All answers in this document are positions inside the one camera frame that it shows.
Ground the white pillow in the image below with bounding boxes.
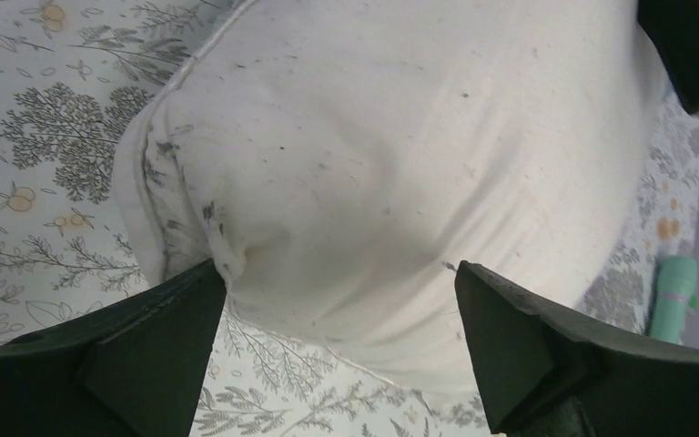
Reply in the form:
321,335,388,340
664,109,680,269
111,0,664,398

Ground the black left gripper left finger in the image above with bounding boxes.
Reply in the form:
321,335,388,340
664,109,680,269
0,260,226,436

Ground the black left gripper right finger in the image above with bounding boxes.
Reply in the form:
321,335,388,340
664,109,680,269
454,262,699,436

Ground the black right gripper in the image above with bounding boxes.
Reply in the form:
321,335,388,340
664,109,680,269
637,0,699,115

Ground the teal green cylindrical tool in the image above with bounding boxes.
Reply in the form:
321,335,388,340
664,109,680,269
647,255,698,344

